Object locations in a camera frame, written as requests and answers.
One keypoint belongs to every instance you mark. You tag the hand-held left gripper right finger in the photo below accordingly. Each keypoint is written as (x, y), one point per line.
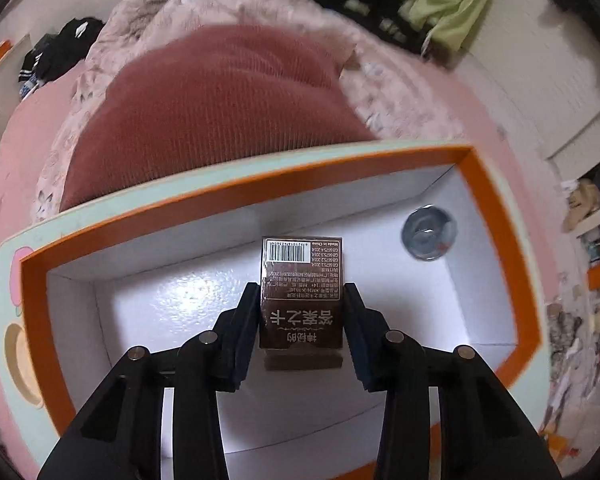
(362, 345)

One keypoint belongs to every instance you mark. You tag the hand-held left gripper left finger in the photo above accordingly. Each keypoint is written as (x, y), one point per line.
(240, 345)

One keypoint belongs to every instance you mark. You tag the brown card box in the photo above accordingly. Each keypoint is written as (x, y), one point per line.
(302, 300)

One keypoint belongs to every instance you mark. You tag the metal bowl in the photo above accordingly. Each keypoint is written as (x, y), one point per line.
(428, 232)

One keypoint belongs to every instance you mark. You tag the orange cardboard box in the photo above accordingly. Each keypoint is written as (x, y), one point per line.
(495, 260)

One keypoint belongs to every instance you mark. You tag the orange-rimmed white cardboard box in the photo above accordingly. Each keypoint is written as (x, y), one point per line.
(2, 285)

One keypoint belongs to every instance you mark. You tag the red knitted pillow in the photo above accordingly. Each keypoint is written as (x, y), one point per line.
(220, 100)

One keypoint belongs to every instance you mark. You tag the beige cloth bundle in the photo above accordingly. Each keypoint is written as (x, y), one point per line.
(580, 205)

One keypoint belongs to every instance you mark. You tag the pink bed sheet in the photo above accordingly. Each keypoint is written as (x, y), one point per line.
(30, 125)

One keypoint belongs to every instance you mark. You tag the pink floral blanket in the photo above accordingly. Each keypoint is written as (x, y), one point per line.
(130, 25)

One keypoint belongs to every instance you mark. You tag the black white striped clothes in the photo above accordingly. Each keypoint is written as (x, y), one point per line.
(55, 55)

